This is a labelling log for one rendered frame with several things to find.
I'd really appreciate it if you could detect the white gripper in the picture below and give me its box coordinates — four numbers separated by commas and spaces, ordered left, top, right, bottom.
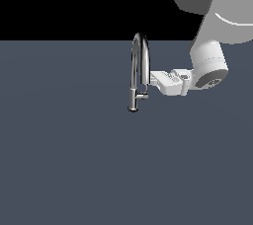
149, 68, 194, 98

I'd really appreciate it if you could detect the chrome faucet handle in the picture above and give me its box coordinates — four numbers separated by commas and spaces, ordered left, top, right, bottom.
135, 92, 149, 101

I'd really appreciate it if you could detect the chrome gooseneck faucet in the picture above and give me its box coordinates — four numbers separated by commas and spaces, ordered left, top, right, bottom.
126, 32, 151, 113

